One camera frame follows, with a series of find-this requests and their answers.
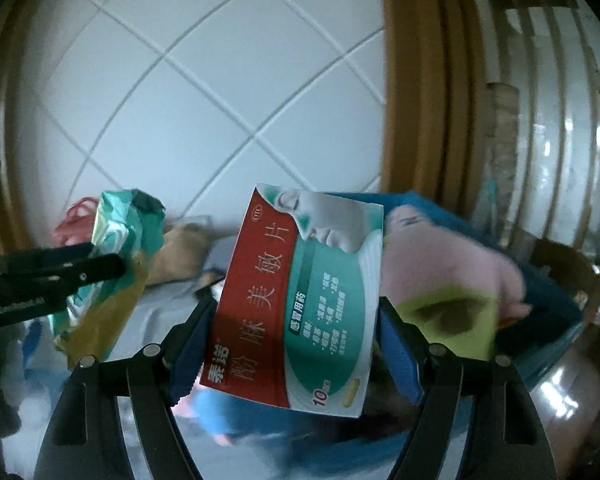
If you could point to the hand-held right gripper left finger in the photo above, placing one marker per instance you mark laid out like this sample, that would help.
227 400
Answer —
192 360

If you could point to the grey cloth-covered desktop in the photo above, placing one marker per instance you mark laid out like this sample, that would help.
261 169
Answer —
152 312

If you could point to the pink plush with green shorts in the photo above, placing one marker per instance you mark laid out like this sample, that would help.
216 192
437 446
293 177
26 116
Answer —
440 265

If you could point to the green wet wipes pack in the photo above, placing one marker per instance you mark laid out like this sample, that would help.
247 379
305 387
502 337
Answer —
120 230

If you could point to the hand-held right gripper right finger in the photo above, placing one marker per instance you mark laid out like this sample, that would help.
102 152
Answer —
405 360

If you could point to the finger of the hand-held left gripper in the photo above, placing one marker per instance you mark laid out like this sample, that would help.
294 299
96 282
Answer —
95 270

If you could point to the wooden door frame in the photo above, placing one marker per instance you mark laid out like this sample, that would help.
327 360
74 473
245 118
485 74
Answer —
5 125
420 85

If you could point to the blue plastic crate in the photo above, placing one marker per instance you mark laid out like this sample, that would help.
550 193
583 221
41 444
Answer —
550 305

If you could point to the red and green medicine box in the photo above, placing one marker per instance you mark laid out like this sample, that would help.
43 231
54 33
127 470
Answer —
280 300

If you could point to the brown plush bear striped shirt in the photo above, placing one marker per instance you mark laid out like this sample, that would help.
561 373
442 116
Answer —
180 255

